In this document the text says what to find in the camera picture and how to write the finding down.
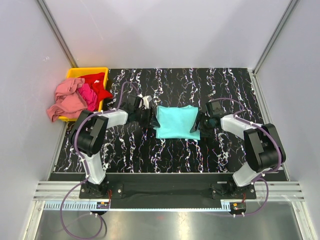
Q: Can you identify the teal t-shirt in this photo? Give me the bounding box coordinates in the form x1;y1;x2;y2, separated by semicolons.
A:
154;105;201;141

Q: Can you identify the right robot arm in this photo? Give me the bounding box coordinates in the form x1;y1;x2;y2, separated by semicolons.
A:
190;98;286;200

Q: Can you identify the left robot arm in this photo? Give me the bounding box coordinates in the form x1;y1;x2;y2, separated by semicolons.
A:
69;94;160;198

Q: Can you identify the red t-shirt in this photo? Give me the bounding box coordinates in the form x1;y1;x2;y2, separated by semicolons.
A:
80;72;113;105

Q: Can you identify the magenta t-shirt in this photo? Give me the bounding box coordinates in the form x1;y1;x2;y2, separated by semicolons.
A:
77;83;98;112

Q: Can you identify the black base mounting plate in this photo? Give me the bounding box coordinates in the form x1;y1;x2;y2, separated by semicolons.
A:
47;172;287;210

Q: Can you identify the salmon pink t-shirt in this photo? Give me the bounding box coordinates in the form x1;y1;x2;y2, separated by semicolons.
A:
46;78;88;122

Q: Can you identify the yellow plastic bin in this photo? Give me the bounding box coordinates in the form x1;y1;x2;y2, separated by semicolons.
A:
58;67;109;122

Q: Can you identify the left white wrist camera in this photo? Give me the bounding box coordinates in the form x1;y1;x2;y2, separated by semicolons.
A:
138;94;152;109

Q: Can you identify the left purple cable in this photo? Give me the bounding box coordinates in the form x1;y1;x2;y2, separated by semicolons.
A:
59;81;141;238

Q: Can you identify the slotted cable duct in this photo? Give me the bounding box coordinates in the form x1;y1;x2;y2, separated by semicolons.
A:
44;200;231;212

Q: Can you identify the right aluminium frame post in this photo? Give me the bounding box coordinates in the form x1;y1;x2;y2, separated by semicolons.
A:
252;0;300;76

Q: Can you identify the aluminium frame post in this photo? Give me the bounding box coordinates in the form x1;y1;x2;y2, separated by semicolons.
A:
252;0;300;76
35;0;79;68

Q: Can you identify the left aluminium frame post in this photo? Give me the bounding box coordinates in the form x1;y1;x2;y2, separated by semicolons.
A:
35;0;79;68

